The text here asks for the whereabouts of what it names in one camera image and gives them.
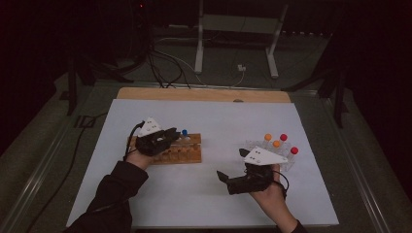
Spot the white metal stand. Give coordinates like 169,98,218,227
193,0,290,80

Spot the black tripod stand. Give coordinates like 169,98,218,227
65,52,134,117
281,62,350,129

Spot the white cable with plug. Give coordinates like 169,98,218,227
154,48,248,87

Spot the clear plastic test tube rack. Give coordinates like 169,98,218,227
244,139,295,173

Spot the person's right hand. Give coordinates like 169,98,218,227
250,163,289,212

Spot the white table sheet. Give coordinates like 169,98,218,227
66,98,340,228

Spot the black floor cable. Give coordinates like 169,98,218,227
24,112,109,233

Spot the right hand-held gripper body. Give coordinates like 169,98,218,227
225,147,289,196

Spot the wooden test tube rack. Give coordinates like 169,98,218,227
127,133,203,165

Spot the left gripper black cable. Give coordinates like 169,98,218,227
122,120,146,162

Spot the bundle of black cables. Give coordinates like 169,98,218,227
146,45,192,89

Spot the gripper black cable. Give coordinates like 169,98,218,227
122,120,146,162
273,170,291,199

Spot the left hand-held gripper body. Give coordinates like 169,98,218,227
134,116,170,157

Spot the person's left hand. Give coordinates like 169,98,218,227
125,149,156,171

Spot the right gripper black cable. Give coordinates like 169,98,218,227
273,170,291,199

